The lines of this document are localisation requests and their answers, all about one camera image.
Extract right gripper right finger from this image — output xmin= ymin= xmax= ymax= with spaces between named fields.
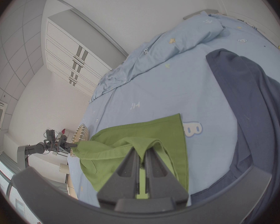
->
xmin=145 ymin=148 xmax=190 ymax=206

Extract white wardrobe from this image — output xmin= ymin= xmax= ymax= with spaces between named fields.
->
xmin=46 ymin=9 xmax=113 ymax=98

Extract pale blue quilt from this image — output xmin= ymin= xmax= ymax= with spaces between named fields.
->
xmin=89 ymin=10 xmax=225 ymax=103

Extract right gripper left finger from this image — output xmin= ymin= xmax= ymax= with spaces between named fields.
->
xmin=96 ymin=147 xmax=140 ymax=207

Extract window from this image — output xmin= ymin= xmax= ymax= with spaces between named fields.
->
xmin=0 ymin=152 xmax=41 ymax=224

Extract dark blue garment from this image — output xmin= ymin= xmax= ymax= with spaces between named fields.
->
xmin=190 ymin=48 xmax=280 ymax=224

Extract round woven basket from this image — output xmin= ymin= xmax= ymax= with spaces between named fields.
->
xmin=69 ymin=123 xmax=89 ymax=158

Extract bed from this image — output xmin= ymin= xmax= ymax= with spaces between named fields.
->
xmin=65 ymin=0 xmax=280 ymax=208

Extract green shorts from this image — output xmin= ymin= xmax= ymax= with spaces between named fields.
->
xmin=71 ymin=113 xmax=189 ymax=200

